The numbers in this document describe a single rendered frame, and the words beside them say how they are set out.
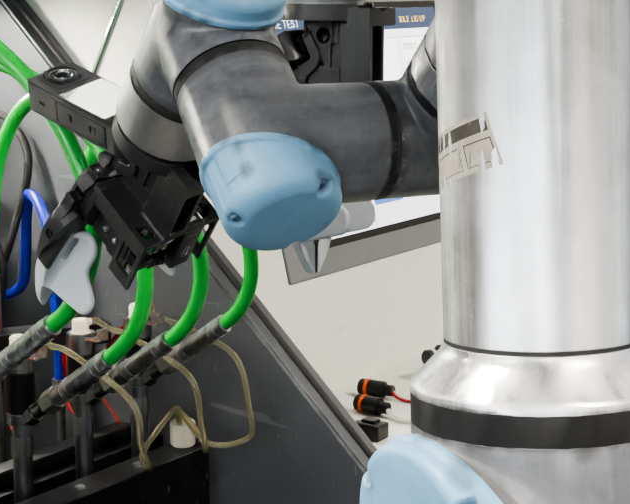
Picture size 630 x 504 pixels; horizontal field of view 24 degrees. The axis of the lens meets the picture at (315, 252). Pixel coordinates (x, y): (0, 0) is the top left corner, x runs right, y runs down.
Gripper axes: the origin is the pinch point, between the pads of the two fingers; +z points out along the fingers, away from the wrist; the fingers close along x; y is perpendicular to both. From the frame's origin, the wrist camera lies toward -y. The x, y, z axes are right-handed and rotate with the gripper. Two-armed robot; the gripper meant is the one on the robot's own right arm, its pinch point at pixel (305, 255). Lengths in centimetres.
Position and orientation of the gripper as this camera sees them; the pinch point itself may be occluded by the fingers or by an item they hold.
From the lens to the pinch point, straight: 116.7
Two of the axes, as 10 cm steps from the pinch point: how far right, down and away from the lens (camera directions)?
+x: 5.7, -1.5, 8.1
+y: 8.2, 1.0, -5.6
